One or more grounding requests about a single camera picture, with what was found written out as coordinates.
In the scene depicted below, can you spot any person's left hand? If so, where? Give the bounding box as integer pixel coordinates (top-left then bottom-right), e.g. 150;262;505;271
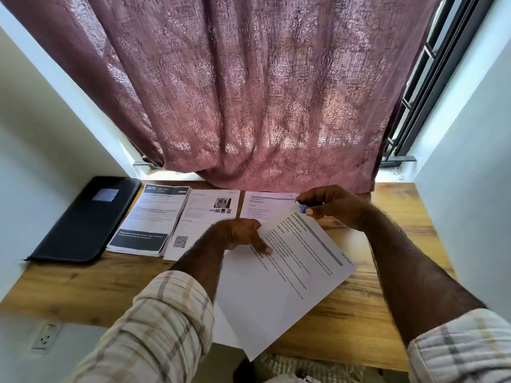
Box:
204;218;274;256

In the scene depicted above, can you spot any person's right hand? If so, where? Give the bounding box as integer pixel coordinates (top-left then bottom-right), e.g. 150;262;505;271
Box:
297;185;373;233

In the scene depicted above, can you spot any blue pen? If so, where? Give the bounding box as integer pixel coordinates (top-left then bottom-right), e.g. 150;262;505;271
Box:
294;198;327;216

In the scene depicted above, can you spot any white printed sheet grey stripe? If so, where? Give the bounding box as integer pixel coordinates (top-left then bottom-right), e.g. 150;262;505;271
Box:
213;202;356;362

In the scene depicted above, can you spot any person's left forearm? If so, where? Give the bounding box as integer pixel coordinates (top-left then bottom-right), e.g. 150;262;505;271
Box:
66;231;226;383

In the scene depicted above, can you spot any person's right forearm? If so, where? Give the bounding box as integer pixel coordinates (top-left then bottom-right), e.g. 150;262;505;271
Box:
357;201;511;383

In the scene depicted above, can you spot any white printed paper sheet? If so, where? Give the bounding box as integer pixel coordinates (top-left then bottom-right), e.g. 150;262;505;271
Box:
239;191;301;220

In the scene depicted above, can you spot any white sheet with code square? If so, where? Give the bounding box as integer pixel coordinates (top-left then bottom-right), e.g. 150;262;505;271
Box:
163;189;242;262

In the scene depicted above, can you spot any stack of printed booklets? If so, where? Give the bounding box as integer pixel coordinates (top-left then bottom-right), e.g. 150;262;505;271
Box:
106;183;192;258

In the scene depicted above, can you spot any whitish woven cloth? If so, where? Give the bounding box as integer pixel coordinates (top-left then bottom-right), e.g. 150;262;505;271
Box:
263;353;369;383

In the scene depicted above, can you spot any mauve patterned curtain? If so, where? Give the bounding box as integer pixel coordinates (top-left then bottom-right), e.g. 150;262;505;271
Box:
0;0;444;195

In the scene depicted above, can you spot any black window grille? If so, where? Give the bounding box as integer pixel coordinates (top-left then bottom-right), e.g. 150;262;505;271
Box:
381;0;498;169

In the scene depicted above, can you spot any black zip folder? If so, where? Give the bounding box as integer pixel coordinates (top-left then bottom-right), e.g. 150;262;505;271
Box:
24;176;143;264

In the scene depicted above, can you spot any white wall socket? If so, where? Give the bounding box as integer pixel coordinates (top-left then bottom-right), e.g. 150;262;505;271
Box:
31;322;63;352

